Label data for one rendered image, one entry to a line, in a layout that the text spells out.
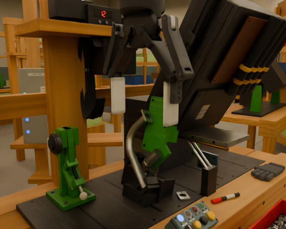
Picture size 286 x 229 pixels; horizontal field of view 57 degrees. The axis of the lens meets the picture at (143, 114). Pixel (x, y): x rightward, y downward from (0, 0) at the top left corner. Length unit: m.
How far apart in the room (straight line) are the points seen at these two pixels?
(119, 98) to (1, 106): 0.69
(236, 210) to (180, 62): 0.72
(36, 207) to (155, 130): 0.50
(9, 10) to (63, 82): 10.67
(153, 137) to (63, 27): 0.50
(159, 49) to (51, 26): 0.60
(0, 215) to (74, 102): 0.49
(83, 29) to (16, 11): 10.85
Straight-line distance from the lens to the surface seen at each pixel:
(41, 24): 0.95
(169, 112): 0.41
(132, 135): 1.04
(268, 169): 1.35
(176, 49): 0.39
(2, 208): 1.14
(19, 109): 1.15
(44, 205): 1.06
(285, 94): 4.74
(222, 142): 0.96
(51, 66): 1.10
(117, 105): 0.51
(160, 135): 0.97
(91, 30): 1.04
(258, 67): 1.10
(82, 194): 0.97
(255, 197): 1.13
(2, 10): 11.63
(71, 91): 1.12
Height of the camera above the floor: 1.40
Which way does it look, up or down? 11 degrees down
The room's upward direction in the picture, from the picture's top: straight up
